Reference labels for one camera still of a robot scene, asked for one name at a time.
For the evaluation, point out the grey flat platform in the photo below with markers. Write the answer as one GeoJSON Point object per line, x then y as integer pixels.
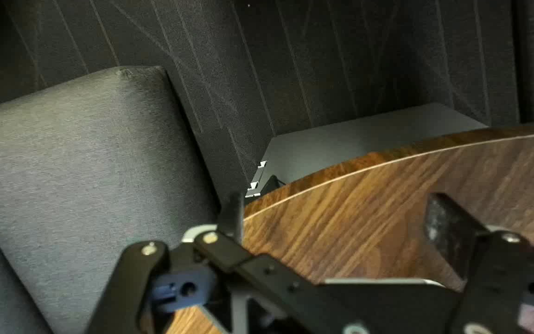
{"type": "Point", "coordinates": [364, 139]}

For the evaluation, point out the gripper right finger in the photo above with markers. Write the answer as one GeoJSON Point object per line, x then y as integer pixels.
{"type": "Point", "coordinates": [494, 278]}

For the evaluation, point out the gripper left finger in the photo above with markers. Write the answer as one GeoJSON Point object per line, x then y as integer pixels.
{"type": "Point", "coordinates": [130, 287]}

